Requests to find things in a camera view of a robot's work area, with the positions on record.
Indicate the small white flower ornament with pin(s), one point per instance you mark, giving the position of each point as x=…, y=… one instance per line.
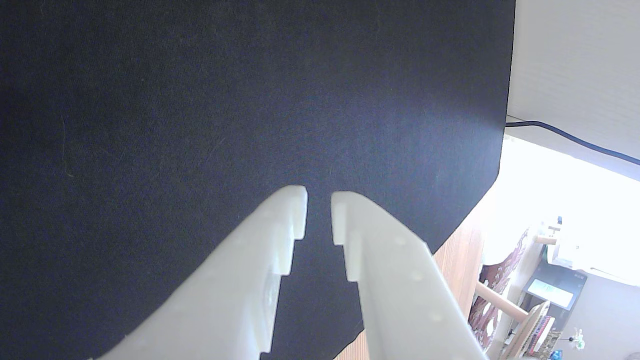
x=576, y=340

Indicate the black fabric mat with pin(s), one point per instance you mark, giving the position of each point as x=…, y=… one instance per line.
x=200, y=110

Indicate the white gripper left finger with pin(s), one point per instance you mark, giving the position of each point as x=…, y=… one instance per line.
x=235, y=290

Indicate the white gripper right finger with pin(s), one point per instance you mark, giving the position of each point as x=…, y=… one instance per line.
x=400, y=295

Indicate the black box with pale screen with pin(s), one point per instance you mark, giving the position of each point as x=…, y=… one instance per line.
x=555, y=287

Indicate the stack of books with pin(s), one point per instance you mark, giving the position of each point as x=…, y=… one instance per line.
x=535, y=327

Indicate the wooden chair with patterned cushion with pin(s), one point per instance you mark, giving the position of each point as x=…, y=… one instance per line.
x=495, y=285

